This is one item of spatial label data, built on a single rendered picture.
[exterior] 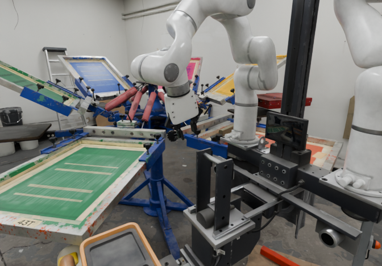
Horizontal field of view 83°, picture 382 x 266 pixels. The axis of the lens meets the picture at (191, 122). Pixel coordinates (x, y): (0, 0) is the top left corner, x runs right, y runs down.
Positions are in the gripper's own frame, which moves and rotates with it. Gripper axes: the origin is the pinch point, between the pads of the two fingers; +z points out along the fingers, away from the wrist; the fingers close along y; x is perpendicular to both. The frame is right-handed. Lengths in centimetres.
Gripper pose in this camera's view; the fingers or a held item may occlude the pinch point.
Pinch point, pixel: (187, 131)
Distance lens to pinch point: 75.9
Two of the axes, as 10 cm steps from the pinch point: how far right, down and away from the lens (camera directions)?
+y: -8.6, 3.9, -3.3
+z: 1.7, 8.3, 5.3
